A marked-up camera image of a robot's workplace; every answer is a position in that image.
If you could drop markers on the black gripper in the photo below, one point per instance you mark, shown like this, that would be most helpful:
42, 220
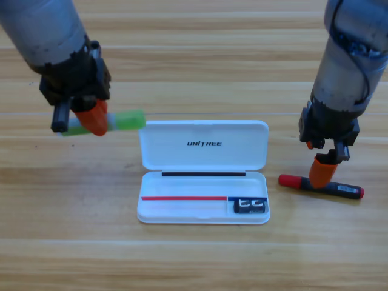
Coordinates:
78, 82
330, 127

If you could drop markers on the red and black marker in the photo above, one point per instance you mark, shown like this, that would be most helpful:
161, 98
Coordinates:
348, 189

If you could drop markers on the white Unitree pencil case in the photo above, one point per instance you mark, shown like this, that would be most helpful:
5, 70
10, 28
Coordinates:
203, 188

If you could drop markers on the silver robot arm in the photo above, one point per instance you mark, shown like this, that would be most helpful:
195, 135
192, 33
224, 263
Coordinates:
39, 30
339, 75

